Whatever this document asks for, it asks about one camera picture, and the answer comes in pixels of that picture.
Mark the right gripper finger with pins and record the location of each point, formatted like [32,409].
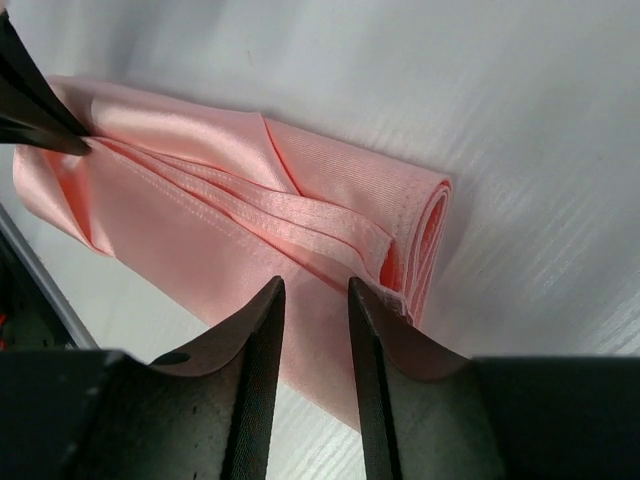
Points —
[420,406]
[201,411]

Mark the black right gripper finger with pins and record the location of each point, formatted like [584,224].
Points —
[17,67]
[40,137]

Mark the pink satin napkin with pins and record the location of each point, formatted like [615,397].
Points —
[209,204]

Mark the aluminium front rail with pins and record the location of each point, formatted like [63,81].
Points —
[38,286]

